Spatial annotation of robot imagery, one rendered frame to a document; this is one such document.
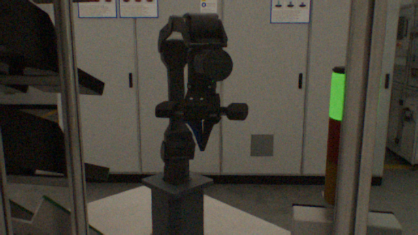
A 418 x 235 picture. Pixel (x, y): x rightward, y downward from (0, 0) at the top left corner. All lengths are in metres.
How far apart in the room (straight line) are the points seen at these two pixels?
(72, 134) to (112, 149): 3.30
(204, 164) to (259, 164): 0.55
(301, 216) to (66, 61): 0.39
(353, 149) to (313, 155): 3.46
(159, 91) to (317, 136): 1.59
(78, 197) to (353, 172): 0.41
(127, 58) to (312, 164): 2.06
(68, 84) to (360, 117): 0.40
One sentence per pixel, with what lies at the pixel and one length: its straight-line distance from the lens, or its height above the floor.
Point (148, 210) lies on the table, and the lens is 1.38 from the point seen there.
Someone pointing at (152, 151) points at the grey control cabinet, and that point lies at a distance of 3.82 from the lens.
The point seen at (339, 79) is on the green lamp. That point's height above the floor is 1.40.
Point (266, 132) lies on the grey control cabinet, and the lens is 3.73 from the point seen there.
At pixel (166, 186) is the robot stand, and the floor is 1.06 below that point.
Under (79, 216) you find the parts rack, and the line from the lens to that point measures 0.65.
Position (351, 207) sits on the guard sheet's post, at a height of 1.27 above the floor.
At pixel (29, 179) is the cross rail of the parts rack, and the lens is 0.68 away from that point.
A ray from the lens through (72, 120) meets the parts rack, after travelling 0.60.
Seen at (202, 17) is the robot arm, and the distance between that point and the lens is 0.75.
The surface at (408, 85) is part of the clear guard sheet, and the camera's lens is 0.43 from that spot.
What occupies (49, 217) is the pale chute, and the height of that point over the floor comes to 1.18.
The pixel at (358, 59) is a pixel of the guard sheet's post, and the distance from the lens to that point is 0.40.
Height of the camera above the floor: 1.45
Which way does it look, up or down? 12 degrees down
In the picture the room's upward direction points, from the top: straight up
